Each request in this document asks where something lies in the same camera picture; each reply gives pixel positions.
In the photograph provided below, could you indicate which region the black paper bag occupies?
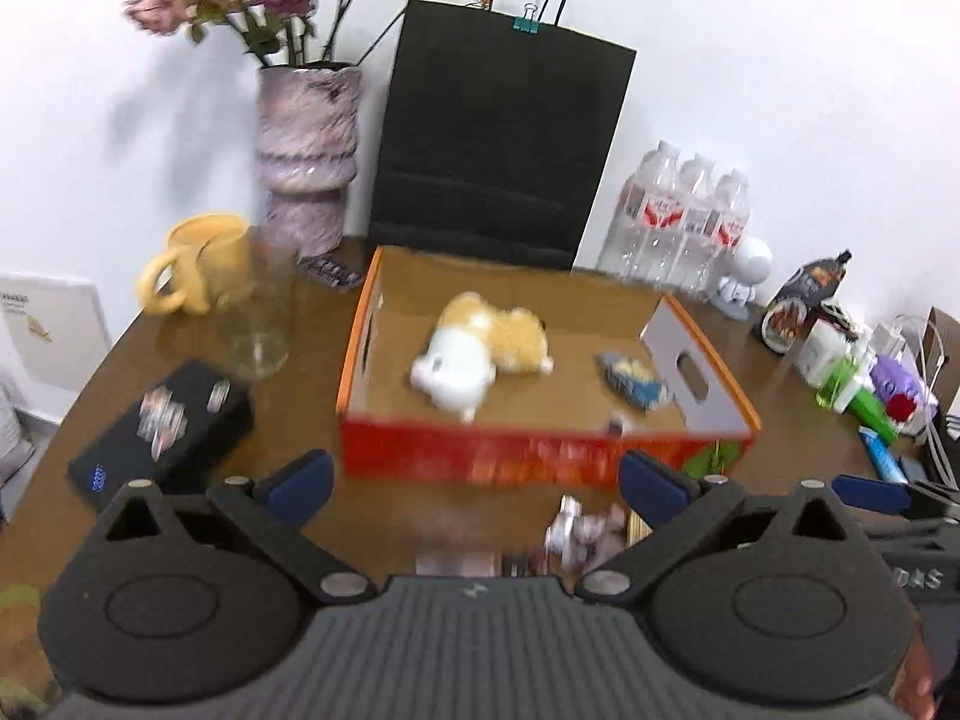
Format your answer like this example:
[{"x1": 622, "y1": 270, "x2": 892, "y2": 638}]
[{"x1": 365, "y1": 0, "x2": 638, "y2": 271}]

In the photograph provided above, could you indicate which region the white charger cable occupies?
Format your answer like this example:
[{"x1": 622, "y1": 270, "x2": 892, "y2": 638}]
[{"x1": 911, "y1": 315, "x2": 960, "y2": 481}]

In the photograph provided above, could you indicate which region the green spray bottle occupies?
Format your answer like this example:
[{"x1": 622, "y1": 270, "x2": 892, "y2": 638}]
[{"x1": 816, "y1": 352, "x2": 863, "y2": 412}]

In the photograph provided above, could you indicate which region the dark patterned packet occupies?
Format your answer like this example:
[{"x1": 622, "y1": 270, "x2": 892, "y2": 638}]
[{"x1": 300, "y1": 255, "x2": 365, "y2": 292}]

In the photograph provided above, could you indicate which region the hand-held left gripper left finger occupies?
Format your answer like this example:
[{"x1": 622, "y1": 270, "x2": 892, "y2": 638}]
[{"x1": 90, "y1": 450, "x2": 377, "y2": 605}]

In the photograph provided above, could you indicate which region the blue and yellow snack packet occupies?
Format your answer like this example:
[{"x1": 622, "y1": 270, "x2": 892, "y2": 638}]
[{"x1": 596, "y1": 351, "x2": 672, "y2": 412}]

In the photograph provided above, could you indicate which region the person's right hand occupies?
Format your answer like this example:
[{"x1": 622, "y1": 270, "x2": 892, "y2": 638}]
[{"x1": 896, "y1": 615, "x2": 938, "y2": 720}]

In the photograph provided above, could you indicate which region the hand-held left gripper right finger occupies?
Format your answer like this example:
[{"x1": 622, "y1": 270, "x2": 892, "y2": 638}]
[{"x1": 576, "y1": 450, "x2": 865, "y2": 606}]

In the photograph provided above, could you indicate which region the blue tube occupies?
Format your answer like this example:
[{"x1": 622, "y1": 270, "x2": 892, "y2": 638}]
[{"x1": 859, "y1": 426, "x2": 908, "y2": 482}]

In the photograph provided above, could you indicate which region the white robot figurine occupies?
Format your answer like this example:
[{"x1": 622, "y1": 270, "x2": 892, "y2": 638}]
[{"x1": 712, "y1": 236, "x2": 775, "y2": 318}]

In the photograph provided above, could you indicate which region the orange cardboard box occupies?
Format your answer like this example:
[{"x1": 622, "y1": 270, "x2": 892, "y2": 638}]
[{"x1": 335, "y1": 245, "x2": 762, "y2": 485}]

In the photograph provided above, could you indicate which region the green tube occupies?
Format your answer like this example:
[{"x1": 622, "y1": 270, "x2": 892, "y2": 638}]
[{"x1": 847, "y1": 386, "x2": 901, "y2": 443}]

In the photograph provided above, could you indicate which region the dark sauce pouch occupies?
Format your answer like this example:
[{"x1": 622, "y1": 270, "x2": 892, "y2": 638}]
[{"x1": 761, "y1": 249, "x2": 854, "y2": 353}]

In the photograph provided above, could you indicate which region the white plastic jar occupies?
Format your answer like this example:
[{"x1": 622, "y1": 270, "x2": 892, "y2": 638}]
[{"x1": 795, "y1": 319, "x2": 848, "y2": 387}]

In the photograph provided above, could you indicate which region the purple ceramic vase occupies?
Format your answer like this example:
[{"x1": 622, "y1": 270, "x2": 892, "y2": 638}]
[{"x1": 255, "y1": 64, "x2": 363, "y2": 260}]

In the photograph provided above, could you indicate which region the purple soft toy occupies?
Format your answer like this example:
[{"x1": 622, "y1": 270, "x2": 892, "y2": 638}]
[{"x1": 870, "y1": 356, "x2": 923, "y2": 402}]

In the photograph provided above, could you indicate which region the white cardboard carton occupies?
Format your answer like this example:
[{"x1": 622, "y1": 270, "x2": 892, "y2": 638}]
[{"x1": 0, "y1": 274, "x2": 113, "y2": 391}]

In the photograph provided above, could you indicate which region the clear glass cup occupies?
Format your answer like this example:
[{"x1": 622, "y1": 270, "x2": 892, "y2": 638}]
[{"x1": 225, "y1": 240, "x2": 295, "y2": 380}]

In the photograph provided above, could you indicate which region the white and tan plush toy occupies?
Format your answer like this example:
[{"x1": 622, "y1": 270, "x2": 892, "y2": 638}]
[{"x1": 410, "y1": 291, "x2": 556, "y2": 423}]

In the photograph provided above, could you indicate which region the yellow mug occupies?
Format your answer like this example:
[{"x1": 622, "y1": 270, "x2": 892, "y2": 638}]
[{"x1": 139, "y1": 214, "x2": 252, "y2": 316}]

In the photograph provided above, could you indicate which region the clear water bottle red label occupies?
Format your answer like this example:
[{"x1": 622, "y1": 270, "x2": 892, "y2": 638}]
[
  {"x1": 645, "y1": 154, "x2": 717, "y2": 290},
  {"x1": 679, "y1": 169, "x2": 751, "y2": 297},
  {"x1": 600, "y1": 139, "x2": 680, "y2": 278}
]

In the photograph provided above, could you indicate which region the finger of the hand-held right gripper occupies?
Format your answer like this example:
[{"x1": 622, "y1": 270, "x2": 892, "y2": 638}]
[{"x1": 831, "y1": 474, "x2": 960, "y2": 518}]

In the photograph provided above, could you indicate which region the black power bank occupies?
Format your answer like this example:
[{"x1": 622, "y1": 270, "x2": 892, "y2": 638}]
[{"x1": 67, "y1": 358, "x2": 254, "y2": 515}]

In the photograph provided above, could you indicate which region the wooden desktop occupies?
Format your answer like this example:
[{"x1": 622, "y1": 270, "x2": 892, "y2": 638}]
[{"x1": 0, "y1": 236, "x2": 960, "y2": 720}]

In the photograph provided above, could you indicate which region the small white bottle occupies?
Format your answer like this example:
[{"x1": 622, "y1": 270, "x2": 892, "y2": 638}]
[{"x1": 847, "y1": 330, "x2": 878, "y2": 391}]

